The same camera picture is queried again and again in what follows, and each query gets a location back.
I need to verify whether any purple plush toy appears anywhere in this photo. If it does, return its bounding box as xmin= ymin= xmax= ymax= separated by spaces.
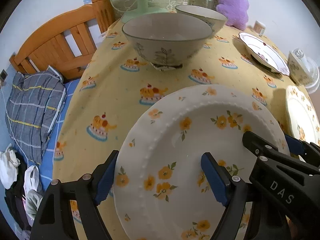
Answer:
xmin=216 ymin=0 xmax=249 ymax=30

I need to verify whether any wooden bed headboard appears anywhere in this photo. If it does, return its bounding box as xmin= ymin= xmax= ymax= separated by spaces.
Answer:
xmin=9 ymin=0 xmax=116 ymax=80

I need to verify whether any small yellow floral plate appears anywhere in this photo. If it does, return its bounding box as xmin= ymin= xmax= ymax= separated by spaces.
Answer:
xmin=113 ymin=85 xmax=289 ymax=239

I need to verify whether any large yellow floral plate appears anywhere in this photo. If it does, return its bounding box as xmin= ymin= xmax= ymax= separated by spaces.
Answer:
xmin=285 ymin=86 xmax=319 ymax=146

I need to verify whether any wall socket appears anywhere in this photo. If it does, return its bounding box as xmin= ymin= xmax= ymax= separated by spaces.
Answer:
xmin=0 ymin=70 xmax=8 ymax=82

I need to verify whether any yellow cake print tablecloth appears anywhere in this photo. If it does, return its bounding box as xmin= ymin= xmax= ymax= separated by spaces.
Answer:
xmin=51 ymin=10 xmax=320 ymax=240

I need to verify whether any white standing fan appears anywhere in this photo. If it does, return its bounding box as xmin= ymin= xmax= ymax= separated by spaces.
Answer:
xmin=303 ymin=55 xmax=319 ymax=94

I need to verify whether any grey plaid pillow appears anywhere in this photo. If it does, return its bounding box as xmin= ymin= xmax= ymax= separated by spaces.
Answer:
xmin=5 ymin=66 xmax=67 ymax=164

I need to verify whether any green leaf bowl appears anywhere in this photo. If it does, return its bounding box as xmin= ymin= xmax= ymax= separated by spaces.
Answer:
xmin=287 ymin=48 xmax=313 ymax=85

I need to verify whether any cotton swab container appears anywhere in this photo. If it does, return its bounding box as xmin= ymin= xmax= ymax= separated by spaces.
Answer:
xmin=253 ymin=21 xmax=266 ymax=36

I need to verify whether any red trimmed white plate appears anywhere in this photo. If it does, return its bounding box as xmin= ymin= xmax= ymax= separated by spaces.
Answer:
xmin=238 ymin=32 xmax=290 ymax=76

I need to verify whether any pile of clothes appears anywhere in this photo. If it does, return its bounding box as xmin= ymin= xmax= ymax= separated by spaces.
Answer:
xmin=1 ymin=144 xmax=43 ymax=238

